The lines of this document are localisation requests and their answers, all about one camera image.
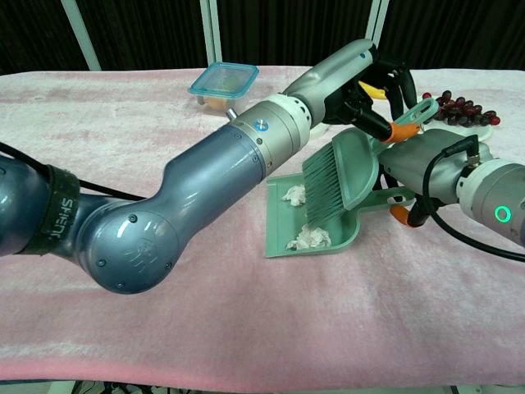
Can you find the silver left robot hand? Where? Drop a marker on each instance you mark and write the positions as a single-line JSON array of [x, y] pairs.
[[328, 82]]

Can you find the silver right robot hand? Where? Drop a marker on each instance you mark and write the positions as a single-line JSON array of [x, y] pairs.
[[422, 164]]

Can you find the green hand broom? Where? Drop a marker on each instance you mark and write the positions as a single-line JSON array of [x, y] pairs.
[[352, 164]]

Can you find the white paper wad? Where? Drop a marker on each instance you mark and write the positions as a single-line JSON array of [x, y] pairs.
[[294, 195], [311, 238]]

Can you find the green dustpan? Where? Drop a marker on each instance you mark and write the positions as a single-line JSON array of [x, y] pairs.
[[283, 230]]

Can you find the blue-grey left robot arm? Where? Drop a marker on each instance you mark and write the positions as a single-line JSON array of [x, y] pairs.
[[205, 172]]

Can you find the yellow rubber chicken toy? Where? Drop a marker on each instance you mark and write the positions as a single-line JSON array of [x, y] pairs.
[[371, 91]]

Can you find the dark red grape bunch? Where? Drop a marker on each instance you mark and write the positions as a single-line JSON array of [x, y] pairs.
[[463, 111]]

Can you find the white round plate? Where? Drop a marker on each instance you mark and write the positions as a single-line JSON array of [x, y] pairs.
[[486, 132]]

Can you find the clear container with blue lid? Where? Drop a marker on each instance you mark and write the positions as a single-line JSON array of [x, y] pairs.
[[223, 78]]

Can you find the beige toy inside container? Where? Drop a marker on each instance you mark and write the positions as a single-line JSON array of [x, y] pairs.
[[215, 102]]

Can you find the pink velvet tablecloth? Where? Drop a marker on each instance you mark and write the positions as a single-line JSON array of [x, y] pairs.
[[246, 320]]

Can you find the white partition post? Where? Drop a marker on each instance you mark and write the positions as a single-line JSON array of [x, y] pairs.
[[377, 20], [82, 37], [211, 33]]

